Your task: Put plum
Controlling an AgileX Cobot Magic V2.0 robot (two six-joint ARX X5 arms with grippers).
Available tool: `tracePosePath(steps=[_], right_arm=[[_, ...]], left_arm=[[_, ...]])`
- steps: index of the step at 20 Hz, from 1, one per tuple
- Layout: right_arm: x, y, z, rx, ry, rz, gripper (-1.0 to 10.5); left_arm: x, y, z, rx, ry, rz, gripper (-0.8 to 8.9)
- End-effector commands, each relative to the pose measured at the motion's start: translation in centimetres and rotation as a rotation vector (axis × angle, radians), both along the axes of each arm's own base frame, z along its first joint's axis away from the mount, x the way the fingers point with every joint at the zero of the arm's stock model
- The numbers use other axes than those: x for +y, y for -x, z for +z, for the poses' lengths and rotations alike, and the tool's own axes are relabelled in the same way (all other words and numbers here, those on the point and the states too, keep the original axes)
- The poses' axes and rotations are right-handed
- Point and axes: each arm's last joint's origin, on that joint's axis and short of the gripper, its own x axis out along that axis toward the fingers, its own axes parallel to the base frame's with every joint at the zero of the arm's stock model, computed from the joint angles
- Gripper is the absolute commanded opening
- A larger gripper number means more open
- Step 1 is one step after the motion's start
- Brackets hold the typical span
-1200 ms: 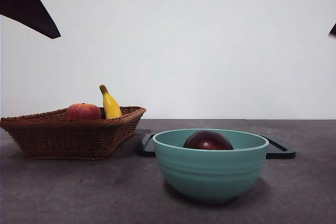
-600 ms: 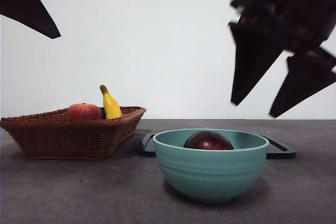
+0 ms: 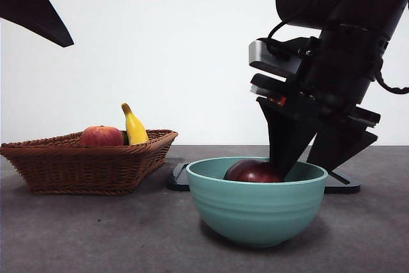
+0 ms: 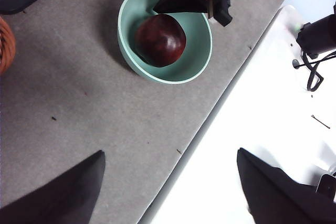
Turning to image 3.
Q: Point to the red and yellow apple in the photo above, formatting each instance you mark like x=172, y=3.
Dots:
x=102, y=137

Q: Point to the yellow banana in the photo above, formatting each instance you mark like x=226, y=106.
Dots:
x=135, y=129

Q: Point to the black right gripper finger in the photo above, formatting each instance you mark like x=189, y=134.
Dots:
x=342, y=146
x=287, y=138

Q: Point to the black rectangular tray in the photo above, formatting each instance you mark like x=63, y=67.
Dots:
x=178, y=183

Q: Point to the brown wicker basket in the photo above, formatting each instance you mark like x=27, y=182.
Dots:
x=80, y=170

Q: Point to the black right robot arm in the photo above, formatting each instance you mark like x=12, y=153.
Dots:
x=345, y=62

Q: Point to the dark red plum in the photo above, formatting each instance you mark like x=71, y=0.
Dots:
x=249, y=172

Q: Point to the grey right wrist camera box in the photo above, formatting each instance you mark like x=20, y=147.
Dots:
x=255, y=52

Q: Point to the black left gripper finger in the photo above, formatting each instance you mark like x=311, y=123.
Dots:
x=32, y=7

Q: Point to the teal bowl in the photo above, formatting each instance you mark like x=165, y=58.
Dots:
x=255, y=212

